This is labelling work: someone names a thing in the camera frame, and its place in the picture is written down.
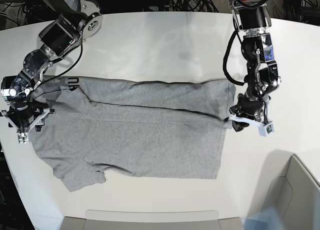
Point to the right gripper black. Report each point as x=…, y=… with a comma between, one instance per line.
x=23, y=117

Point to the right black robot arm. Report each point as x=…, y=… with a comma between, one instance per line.
x=59, y=38

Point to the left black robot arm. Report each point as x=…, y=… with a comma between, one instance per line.
x=262, y=78

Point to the blue blurry object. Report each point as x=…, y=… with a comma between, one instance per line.
x=267, y=219

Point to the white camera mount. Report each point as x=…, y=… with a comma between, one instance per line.
x=264, y=129
x=23, y=135

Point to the grey T-shirt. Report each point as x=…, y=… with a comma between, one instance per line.
x=139, y=129

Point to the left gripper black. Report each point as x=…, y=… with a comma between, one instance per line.
x=248, y=110

